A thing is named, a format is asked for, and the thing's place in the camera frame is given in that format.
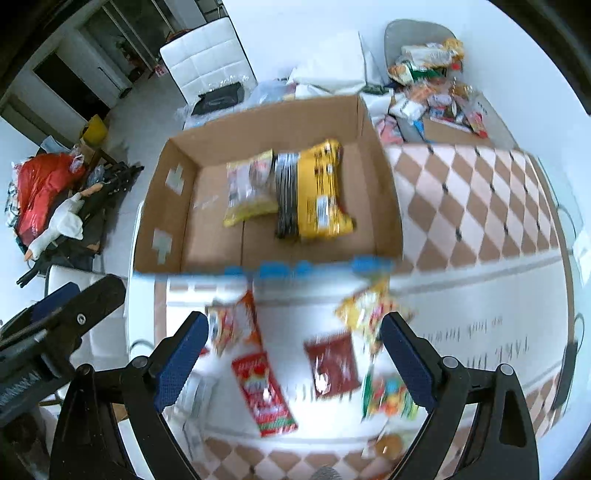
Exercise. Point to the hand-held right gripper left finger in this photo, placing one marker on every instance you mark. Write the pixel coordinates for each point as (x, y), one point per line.
(182, 360)

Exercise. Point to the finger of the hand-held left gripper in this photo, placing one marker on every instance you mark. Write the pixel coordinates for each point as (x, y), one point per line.
(53, 300)
(92, 304)

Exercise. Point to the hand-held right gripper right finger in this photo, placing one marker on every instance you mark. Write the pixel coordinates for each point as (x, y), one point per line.
(406, 360)

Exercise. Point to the green colourful snack packet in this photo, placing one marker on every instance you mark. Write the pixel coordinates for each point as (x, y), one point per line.
(388, 392)

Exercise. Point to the blue printed cardboard box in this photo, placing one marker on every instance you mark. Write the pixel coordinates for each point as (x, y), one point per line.
(212, 240)

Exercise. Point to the white padded chair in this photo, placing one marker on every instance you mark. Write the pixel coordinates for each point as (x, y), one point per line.
(106, 332)
(207, 55)

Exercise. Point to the white snack packet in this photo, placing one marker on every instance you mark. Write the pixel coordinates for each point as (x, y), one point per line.
(201, 392)

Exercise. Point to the yellow panda snack packet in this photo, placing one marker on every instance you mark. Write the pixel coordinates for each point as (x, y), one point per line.
(369, 309)

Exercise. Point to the orange snack packet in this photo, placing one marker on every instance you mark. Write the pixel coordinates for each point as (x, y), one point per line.
(235, 323)

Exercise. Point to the dark red snack packet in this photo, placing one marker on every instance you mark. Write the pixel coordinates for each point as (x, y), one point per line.
(332, 364)

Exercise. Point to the white goose plush toy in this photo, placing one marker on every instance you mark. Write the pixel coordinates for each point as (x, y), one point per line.
(64, 221)

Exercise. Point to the brown snack packet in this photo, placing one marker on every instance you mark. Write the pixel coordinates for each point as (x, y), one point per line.
(388, 447)

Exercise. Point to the red plastic bag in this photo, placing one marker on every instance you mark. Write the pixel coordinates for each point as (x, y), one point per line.
(44, 184)

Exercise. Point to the yellow bin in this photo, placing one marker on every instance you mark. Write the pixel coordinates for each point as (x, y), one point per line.
(94, 129)

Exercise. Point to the clear snack packet yellow edge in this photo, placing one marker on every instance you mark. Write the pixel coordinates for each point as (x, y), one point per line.
(249, 189)

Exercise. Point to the large yellow snack packet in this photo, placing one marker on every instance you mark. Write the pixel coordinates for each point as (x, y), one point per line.
(321, 184)

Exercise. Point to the black snack packet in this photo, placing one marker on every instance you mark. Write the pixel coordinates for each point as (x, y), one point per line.
(287, 194)

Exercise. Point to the white cabinet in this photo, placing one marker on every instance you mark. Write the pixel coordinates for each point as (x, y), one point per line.
(106, 78)

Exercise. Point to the small plain cardboard box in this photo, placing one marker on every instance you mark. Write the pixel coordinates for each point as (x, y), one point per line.
(445, 131)

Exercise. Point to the black bag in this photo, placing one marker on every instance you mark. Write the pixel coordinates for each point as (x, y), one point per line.
(219, 98)

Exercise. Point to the clear plastic bag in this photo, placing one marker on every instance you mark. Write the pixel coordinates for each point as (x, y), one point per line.
(270, 92)

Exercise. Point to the pile of assorted snack packets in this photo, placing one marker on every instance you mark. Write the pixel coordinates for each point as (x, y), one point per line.
(429, 69)

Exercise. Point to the white paper bag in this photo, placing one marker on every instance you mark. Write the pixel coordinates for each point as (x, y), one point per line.
(332, 60)

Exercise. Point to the grey chair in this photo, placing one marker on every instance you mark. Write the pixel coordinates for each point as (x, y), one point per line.
(415, 32)

